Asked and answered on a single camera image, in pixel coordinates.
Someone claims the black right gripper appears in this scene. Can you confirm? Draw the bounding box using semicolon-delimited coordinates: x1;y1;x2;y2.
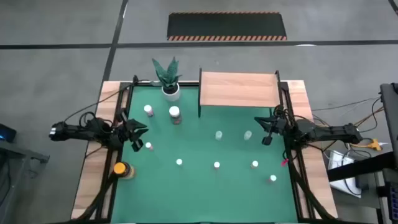
253;106;290;147

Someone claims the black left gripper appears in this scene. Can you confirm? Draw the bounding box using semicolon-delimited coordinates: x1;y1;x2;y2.
116;110;150;153

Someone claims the large green gummy vitamin bottle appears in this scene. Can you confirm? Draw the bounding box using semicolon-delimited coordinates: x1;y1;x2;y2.
169;105;183;126

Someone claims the large jar with yellow lid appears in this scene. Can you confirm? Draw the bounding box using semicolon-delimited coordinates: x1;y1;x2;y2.
112;161;136;180

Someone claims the white plant pot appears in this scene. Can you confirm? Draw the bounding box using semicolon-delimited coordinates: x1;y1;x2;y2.
161;83;182;103

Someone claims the green snake plant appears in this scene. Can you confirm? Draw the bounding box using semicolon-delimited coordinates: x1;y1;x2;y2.
151;57;183;94

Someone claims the black hazard-striped floor mat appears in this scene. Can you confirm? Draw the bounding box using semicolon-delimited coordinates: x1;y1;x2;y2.
167;11;287;42

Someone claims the yellow power splitter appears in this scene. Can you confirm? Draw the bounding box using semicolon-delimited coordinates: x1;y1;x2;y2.
350;138;389;152

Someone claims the black side desk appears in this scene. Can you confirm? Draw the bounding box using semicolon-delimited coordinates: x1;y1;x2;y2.
326;82;398;224

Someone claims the grey metal cart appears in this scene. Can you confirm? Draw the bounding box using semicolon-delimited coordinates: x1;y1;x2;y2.
0;139;50;224

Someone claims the dark device with blue light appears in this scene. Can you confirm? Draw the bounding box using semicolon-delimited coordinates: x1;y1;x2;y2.
0;123;17;144

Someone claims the wooden shelf with black frame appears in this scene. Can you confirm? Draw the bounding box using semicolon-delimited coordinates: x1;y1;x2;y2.
198;67;284;118

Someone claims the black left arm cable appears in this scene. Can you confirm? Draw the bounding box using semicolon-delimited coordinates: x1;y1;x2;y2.
63;79;156;125

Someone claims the black aluminium table frame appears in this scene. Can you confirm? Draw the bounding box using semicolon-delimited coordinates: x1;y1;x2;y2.
70;74;340;224

